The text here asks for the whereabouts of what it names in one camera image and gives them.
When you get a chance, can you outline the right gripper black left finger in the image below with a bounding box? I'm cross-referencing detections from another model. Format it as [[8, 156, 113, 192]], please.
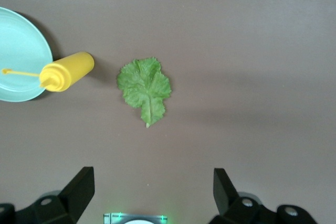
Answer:
[[0, 166, 95, 224]]

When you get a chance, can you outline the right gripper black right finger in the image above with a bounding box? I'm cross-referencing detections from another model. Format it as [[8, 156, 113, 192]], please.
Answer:
[[213, 167, 318, 224]]

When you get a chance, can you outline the yellow squeeze bottle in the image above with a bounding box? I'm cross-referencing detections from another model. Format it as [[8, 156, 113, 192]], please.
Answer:
[[1, 51, 95, 93]]

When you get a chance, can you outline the green lettuce leaf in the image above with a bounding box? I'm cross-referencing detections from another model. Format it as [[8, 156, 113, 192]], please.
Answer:
[[116, 56, 173, 129]]

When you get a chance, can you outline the mint green plate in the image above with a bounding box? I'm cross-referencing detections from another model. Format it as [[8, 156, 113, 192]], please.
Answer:
[[0, 6, 54, 103]]

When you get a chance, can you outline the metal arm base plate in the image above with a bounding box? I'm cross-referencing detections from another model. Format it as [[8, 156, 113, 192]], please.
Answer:
[[103, 212, 168, 224]]

